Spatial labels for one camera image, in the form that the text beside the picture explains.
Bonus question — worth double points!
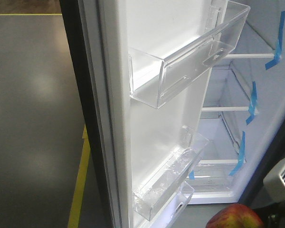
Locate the clear middle door bin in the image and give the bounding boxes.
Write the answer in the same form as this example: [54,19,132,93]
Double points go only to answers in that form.
[133,126,209,221]

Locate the clear door bin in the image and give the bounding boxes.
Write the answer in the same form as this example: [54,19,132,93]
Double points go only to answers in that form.
[141,181,195,228]
[126,0,250,109]
[133,126,209,221]

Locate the clear crisper drawer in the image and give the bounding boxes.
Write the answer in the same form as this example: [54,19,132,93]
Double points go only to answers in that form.
[185,159,243,193]

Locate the red yellow apple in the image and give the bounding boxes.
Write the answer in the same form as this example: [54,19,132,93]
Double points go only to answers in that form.
[205,203,265,228]

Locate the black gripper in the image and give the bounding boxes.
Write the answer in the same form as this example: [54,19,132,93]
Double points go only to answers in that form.
[258,201,285,228]

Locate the clear lower door bin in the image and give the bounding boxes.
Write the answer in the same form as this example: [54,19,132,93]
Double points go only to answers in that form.
[141,181,195,228]

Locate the dark grey fridge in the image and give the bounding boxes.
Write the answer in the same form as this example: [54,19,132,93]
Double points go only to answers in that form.
[59,0,285,228]

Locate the open fridge door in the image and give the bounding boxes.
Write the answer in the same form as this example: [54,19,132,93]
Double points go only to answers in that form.
[59,0,251,228]

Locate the clear upper door bin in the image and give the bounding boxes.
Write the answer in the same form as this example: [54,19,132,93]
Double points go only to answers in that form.
[126,0,250,109]

